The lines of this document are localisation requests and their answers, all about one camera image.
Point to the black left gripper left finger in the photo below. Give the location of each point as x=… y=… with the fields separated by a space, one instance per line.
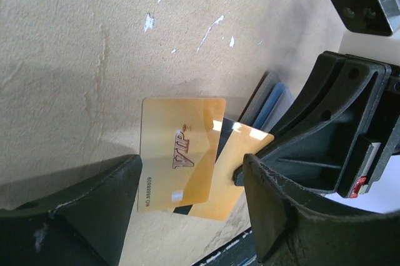
x=84 y=224

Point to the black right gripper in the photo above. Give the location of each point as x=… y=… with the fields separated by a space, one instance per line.
x=342 y=129

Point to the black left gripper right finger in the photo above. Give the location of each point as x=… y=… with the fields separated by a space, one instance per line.
x=294 y=226

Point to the grey card holder wallet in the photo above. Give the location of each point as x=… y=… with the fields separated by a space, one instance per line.
x=269 y=102

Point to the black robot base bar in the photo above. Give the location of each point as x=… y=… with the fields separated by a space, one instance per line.
x=239 y=251

